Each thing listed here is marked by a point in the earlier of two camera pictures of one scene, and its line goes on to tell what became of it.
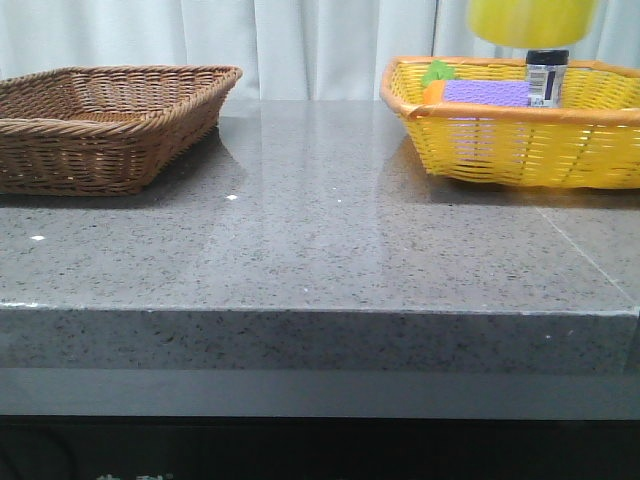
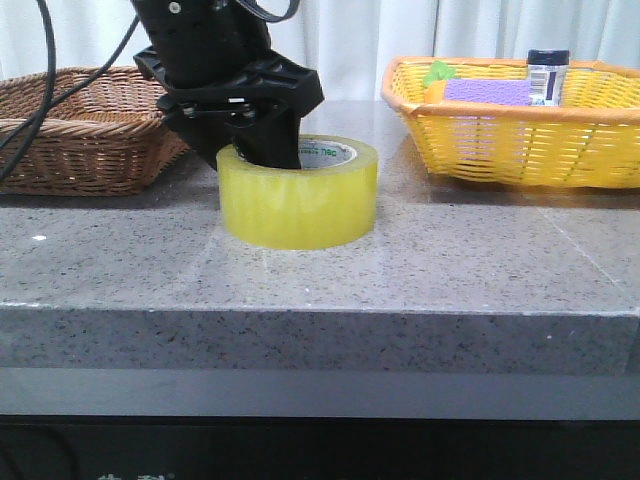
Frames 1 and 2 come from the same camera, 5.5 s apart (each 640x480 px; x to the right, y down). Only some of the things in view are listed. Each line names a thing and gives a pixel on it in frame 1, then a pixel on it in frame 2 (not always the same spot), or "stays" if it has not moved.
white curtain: (282, 50) stays
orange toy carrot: (435, 76) stays
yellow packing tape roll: (539, 24) → (300, 209)
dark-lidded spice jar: (546, 75) stays
